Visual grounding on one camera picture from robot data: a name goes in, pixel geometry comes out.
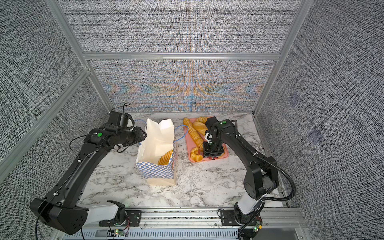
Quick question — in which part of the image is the ring bread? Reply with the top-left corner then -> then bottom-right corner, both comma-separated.
190,147 -> 204,162

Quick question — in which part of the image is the checkered paper bread bag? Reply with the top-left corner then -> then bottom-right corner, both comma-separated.
136,119 -> 178,186

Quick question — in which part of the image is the ridged spiral bread roll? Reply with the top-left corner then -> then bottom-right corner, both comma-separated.
158,150 -> 173,166

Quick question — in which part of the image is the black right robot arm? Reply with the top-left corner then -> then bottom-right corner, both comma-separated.
203,117 -> 279,225

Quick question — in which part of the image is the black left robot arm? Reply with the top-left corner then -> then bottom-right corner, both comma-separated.
30,127 -> 147,235

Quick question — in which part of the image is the long twisted bread stick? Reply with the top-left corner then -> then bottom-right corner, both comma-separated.
183,118 -> 204,149

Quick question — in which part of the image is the oval french bread loaf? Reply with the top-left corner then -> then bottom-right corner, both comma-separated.
193,121 -> 208,138

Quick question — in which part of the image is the pink plastic tray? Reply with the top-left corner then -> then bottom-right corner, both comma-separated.
184,118 -> 229,163

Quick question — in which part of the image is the croissant at tray back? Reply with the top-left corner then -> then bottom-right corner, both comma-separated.
196,116 -> 208,124

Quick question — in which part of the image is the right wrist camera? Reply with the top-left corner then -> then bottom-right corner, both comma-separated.
205,131 -> 213,143

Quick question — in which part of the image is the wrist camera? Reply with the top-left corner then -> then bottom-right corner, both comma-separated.
205,131 -> 213,143
107,111 -> 135,130

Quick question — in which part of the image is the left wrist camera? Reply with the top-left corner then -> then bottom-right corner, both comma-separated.
107,111 -> 135,130

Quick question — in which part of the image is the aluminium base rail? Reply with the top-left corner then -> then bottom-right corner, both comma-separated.
50,207 -> 311,240

